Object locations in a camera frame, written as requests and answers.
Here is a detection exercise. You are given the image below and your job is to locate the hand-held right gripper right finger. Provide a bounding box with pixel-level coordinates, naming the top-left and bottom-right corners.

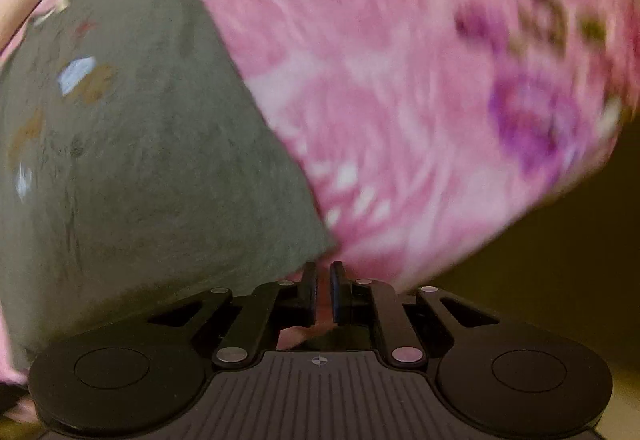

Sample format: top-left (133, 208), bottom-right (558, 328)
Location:
top-left (330, 261), bottom-right (501, 367)

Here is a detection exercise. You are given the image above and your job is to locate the pink floral blanket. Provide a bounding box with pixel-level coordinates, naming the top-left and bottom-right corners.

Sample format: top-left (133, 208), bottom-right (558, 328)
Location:
top-left (0, 0), bottom-right (640, 416)

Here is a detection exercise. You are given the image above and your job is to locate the grey printed t-shirt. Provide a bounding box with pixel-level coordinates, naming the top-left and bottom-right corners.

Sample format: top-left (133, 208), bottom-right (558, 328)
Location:
top-left (0, 0), bottom-right (336, 371)

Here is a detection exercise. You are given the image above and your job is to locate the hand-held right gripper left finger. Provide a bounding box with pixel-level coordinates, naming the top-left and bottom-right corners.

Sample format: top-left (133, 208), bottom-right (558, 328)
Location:
top-left (145, 261), bottom-right (318, 368)

